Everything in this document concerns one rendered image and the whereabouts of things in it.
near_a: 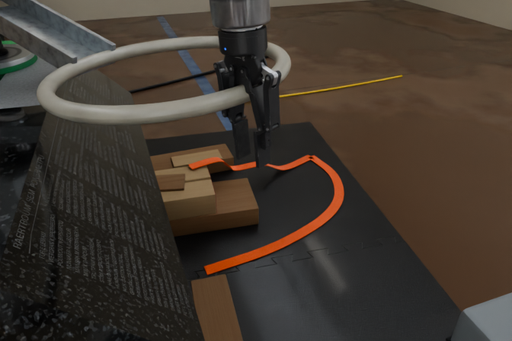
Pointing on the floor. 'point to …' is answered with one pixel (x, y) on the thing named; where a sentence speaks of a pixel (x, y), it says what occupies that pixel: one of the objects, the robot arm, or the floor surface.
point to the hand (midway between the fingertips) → (251, 144)
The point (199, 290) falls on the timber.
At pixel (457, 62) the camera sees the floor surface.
